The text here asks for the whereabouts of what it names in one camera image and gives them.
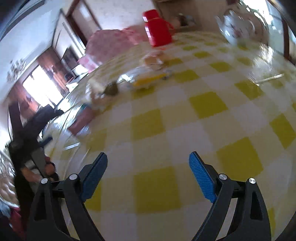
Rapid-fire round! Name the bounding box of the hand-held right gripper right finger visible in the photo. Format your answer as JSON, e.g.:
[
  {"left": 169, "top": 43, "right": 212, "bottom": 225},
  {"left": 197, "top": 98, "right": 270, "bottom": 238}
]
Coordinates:
[{"left": 189, "top": 151, "right": 271, "bottom": 241}]

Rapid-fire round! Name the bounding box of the brown curtain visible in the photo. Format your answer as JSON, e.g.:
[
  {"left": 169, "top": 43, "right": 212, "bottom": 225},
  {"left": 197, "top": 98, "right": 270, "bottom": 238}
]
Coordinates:
[{"left": 37, "top": 50, "right": 70, "bottom": 102}]

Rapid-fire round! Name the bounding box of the pink checked cloth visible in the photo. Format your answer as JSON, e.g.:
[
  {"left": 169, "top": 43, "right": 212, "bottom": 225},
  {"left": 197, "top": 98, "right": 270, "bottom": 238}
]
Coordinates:
[{"left": 77, "top": 26, "right": 151, "bottom": 73}]

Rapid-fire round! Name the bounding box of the crystal chandelier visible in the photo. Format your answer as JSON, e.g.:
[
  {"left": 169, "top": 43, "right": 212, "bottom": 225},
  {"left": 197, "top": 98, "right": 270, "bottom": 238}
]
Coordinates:
[{"left": 6, "top": 60, "right": 26, "bottom": 82}]

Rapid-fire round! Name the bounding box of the wooden wall shelf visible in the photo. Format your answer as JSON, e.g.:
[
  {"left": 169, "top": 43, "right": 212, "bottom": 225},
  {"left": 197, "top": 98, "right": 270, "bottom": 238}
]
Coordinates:
[{"left": 155, "top": 0, "right": 201, "bottom": 32}]

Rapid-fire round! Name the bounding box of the white ornate chair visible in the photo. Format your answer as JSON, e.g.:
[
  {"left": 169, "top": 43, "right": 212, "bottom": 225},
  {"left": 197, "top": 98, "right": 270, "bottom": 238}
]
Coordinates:
[
  {"left": 0, "top": 151, "right": 20, "bottom": 207},
  {"left": 243, "top": 5, "right": 271, "bottom": 47}
]

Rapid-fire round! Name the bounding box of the person's left hand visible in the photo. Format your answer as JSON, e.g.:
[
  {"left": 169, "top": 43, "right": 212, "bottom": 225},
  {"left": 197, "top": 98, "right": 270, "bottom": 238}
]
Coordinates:
[{"left": 20, "top": 156, "right": 58, "bottom": 186}]

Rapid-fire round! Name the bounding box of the bun in clear bag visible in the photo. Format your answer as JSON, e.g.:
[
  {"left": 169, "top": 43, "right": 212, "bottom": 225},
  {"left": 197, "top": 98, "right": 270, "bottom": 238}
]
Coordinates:
[{"left": 140, "top": 51, "right": 170, "bottom": 70}]

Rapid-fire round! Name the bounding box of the person's red clothing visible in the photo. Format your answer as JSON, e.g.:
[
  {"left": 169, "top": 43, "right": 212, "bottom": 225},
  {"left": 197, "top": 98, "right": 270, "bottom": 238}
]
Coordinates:
[{"left": 9, "top": 206, "right": 27, "bottom": 239}]

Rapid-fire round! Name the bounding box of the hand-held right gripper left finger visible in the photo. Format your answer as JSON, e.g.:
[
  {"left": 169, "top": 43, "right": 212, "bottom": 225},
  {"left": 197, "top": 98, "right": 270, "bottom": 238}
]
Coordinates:
[{"left": 26, "top": 152, "right": 108, "bottom": 241}]

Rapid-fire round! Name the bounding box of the yellow checked tablecloth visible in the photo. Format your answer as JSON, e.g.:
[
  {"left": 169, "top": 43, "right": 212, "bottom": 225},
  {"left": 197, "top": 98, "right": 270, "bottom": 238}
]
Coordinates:
[{"left": 44, "top": 31, "right": 296, "bottom": 241}]

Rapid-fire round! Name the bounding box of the white floral teapot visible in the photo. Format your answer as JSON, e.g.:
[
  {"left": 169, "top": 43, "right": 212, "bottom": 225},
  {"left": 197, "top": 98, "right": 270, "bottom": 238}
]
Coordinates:
[{"left": 216, "top": 7, "right": 257, "bottom": 44}]

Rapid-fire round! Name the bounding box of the yellow snack packet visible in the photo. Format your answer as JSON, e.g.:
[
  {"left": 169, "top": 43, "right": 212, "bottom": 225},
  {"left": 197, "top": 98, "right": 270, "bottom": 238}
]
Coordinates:
[{"left": 133, "top": 70, "right": 173, "bottom": 90}]

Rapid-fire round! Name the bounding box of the pink snack packet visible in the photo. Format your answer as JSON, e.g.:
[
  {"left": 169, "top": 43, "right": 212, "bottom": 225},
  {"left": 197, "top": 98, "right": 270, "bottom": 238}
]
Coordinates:
[{"left": 69, "top": 109, "right": 93, "bottom": 137}]

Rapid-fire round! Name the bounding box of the red thermos jug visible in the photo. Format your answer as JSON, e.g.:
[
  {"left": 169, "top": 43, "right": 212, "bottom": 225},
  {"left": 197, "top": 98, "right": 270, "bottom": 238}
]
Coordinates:
[{"left": 142, "top": 9, "right": 176, "bottom": 47}]

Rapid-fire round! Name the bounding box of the black television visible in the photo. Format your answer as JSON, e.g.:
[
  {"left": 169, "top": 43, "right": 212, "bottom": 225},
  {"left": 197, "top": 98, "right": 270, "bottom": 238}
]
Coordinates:
[{"left": 61, "top": 46, "right": 80, "bottom": 72}]

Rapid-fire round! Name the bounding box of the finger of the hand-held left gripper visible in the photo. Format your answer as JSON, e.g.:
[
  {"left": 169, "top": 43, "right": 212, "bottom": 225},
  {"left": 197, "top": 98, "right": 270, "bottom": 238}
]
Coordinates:
[
  {"left": 25, "top": 109, "right": 64, "bottom": 136},
  {"left": 38, "top": 137, "right": 53, "bottom": 147}
]

